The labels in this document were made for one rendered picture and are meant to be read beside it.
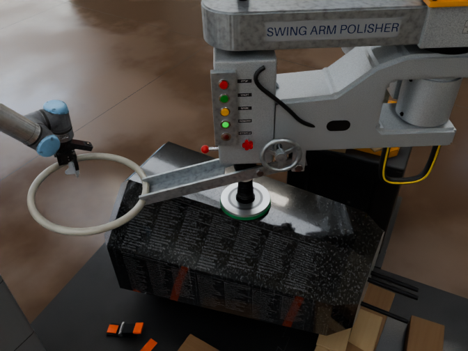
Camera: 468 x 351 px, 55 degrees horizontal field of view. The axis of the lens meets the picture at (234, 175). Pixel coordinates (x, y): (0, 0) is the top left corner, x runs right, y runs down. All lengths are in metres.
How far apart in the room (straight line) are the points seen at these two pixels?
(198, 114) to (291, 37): 2.63
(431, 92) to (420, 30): 0.25
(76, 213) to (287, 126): 1.99
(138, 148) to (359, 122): 2.34
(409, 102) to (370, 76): 0.22
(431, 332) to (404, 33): 1.55
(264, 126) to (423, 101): 0.55
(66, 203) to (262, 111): 2.08
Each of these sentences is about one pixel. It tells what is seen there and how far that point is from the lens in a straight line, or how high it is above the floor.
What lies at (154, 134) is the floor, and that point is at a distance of 3.79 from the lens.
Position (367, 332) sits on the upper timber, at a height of 0.23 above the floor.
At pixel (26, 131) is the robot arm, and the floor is 1.26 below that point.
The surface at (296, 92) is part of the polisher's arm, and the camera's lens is 1.57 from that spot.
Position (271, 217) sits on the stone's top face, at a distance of 1.89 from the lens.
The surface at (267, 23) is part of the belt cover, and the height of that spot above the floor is 1.64.
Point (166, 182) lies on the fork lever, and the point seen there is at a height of 0.90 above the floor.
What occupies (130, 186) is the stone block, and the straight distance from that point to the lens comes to 2.13.
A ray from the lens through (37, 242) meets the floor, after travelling 3.15.
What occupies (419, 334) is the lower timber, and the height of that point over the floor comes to 0.11.
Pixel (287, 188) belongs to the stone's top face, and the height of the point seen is 0.80.
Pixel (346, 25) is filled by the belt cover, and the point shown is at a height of 1.63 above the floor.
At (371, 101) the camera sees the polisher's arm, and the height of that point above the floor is 1.35.
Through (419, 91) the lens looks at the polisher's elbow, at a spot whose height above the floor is 1.37.
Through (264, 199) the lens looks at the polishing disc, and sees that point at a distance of 1.92.
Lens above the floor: 2.17
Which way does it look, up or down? 41 degrees down
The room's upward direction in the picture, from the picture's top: 2 degrees counter-clockwise
